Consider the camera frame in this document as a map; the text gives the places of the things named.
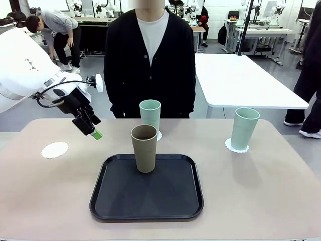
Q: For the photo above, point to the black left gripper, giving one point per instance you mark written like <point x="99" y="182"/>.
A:
<point x="74" y="105"/>

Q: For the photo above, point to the white scalloped paper coaster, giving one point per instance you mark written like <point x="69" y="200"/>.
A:
<point x="159" y="136"/>
<point x="227" y="144"/>
<point x="55" y="150"/>

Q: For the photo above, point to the pale green cup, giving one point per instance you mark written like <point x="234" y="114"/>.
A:
<point x="150" y="116"/>
<point x="243" y="133"/>

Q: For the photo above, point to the person's left forearm black sleeve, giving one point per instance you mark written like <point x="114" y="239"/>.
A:
<point x="191" y="88"/>

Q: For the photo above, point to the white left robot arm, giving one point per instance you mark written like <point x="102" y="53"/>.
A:
<point x="25" y="70"/>

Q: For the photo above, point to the person's right forearm black sleeve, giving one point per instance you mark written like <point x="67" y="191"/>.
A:
<point x="110" y="88"/>

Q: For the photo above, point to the brown cup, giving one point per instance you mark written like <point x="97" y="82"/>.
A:
<point x="145" y="155"/>

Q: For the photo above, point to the person in black cardigan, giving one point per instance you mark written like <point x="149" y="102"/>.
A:
<point x="125" y="62"/>

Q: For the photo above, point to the black plastic tray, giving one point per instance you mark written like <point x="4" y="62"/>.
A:
<point x="148" y="195"/>

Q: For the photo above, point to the person in grey hoodie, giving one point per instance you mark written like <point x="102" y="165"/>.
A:
<point x="57" y="22"/>

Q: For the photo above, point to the black bags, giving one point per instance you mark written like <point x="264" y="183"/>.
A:
<point x="12" y="17"/>

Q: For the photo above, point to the wooden top desk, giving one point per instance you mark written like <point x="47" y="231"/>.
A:
<point x="198" y="28"/>

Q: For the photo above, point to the seated person in black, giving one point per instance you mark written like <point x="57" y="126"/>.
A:
<point x="205" y="32"/>

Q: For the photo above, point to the white table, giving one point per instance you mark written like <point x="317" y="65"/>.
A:
<point x="238" y="80"/>

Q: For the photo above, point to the black backpack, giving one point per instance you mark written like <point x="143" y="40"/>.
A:
<point x="222" y="35"/>

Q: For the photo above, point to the black pole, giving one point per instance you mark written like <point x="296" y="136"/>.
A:
<point x="247" y="22"/>

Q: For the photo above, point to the grey desk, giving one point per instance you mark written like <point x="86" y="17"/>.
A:
<point x="263" y="31"/>

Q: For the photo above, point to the person in dark clothes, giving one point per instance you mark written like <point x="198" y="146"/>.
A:
<point x="308" y="75"/>

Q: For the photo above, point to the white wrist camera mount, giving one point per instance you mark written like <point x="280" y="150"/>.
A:
<point x="99" y="82"/>

